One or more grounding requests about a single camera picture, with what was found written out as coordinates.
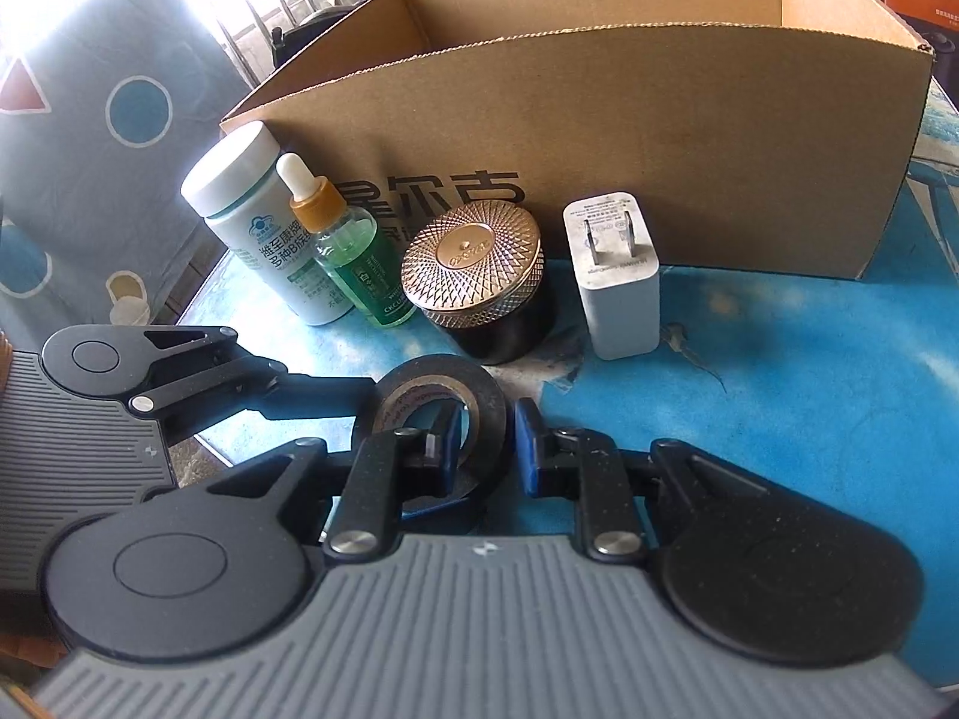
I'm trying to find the black electrical tape roll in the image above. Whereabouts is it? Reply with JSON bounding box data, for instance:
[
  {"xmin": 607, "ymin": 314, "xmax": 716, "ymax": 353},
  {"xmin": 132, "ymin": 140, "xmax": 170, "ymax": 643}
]
[{"xmin": 352, "ymin": 354, "xmax": 509, "ymax": 499}]

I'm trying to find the black jar with gold lid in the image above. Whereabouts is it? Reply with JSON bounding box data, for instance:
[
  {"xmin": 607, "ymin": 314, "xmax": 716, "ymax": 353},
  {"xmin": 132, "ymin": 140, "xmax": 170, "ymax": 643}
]
[{"xmin": 400, "ymin": 204, "xmax": 559, "ymax": 364}]

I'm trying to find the white plug charger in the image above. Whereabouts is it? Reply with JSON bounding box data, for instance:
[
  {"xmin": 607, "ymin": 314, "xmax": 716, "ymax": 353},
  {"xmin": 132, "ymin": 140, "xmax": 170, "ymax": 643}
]
[{"xmin": 563, "ymin": 189, "xmax": 662, "ymax": 361}]

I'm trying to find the white pill bottle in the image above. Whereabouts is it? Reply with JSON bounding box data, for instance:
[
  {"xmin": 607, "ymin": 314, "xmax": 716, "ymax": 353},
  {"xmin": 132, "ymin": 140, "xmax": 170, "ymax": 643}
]
[{"xmin": 182, "ymin": 122, "xmax": 353, "ymax": 327}]

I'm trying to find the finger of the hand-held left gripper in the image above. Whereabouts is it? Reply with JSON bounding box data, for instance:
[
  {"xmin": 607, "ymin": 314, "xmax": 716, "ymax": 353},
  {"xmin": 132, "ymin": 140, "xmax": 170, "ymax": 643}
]
[{"xmin": 129, "ymin": 325, "xmax": 379, "ymax": 439}]

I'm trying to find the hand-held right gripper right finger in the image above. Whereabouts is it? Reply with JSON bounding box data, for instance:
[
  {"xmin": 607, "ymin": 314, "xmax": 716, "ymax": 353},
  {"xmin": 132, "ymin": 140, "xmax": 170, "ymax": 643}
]
[{"xmin": 513, "ymin": 397, "xmax": 795, "ymax": 563}]

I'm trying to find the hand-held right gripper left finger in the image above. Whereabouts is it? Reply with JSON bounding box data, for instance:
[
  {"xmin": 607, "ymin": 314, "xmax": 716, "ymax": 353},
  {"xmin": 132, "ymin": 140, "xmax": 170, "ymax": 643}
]
[{"xmin": 172, "ymin": 397, "xmax": 469, "ymax": 563}]

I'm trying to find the metal railing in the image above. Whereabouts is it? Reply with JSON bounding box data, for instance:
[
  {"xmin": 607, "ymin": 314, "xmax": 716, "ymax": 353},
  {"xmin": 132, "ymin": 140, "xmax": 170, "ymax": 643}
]
[{"xmin": 217, "ymin": 0, "xmax": 361, "ymax": 83}]

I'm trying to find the green dropper bottle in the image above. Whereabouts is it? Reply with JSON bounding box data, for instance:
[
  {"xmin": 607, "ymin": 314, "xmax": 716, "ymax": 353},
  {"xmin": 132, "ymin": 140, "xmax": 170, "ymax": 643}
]
[{"xmin": 277, "ymin": 153, "xmax": 417, "ymax": 329}]

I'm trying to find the brown cardboard box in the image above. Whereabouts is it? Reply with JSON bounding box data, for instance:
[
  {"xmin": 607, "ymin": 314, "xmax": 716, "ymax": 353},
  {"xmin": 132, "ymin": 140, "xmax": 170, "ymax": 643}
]
[{"xmin": 219, "ymin": 0, "xmax": 937, "ymax": 283}]

